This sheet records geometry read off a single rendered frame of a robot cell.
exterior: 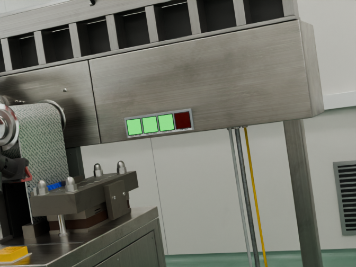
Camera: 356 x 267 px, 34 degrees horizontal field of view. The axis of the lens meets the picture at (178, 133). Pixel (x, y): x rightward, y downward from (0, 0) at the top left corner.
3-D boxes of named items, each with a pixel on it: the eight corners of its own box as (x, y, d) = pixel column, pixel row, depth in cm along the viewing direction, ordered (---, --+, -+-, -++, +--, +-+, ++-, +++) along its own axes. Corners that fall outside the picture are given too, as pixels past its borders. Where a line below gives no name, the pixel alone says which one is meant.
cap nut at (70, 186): (62, 193, 171) (60, 178, 171) (69, 190, 174) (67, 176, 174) (73, 192, 169) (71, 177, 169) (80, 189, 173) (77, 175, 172)
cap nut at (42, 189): (34, 196, 174) (32, 181, 173) (42, 193, 177) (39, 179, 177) (44, 195, 172) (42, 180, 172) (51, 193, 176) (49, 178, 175)
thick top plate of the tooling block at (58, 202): (32, 216, 173) (29, 197, 173) (99, 190, 210) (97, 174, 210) (77, 213, 167) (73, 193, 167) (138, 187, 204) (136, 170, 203)
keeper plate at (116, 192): (108, 220, 182) (103, 186, 182) (123, 212, 192) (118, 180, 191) (115, 219, 181) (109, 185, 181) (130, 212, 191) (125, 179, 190)
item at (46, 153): (27, 197, 179) (18, 139, 178) (69, 184, 200) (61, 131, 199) (28, 197, 178) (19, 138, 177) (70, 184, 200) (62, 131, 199)
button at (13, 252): (-10, 263, 152) (-11, 254, 151) (8, 255, 158) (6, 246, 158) (11, 262, 149) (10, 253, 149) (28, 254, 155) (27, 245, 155)
